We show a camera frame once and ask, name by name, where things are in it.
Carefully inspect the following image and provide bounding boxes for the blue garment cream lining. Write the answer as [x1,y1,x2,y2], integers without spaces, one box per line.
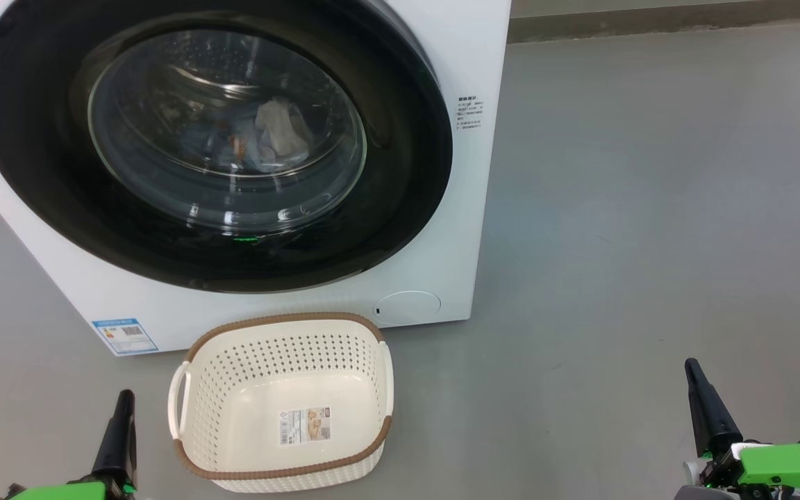
[230,97,314,173]

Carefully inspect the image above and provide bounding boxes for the black printed text label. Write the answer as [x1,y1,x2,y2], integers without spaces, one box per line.
[457,96,484,131]

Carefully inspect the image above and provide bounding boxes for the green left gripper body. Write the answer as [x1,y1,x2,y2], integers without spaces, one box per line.
[0,476,138,500]

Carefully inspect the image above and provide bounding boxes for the round white filter cover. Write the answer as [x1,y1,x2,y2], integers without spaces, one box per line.
[373,290,442,326]

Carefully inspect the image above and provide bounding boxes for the blue garment orange bears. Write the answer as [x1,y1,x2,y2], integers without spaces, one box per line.
[178,122,248,167]

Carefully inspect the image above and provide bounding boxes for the black glass washer door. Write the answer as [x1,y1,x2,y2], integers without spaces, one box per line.
[0,0,454,294]

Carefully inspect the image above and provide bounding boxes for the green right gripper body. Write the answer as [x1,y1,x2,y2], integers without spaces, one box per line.
[683,436,800,500]

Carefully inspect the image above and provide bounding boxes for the cream laundry basket brown rim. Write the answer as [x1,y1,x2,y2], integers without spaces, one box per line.
[167,312,394,494]

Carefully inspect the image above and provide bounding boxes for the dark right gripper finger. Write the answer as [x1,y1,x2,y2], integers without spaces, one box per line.
[684,358,743,459]

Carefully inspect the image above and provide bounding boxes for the white front-load washing machine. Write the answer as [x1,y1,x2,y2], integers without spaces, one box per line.
[0,0,512,357]

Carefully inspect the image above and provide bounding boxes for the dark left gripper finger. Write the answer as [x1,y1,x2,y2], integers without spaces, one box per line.
[92,390,138,490]

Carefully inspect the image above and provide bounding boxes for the basket product label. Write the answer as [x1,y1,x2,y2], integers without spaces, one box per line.
[278,407,332,447]

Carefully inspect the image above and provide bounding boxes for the blue energy label sticker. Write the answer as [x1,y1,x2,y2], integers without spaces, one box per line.
[92,318,159,356]

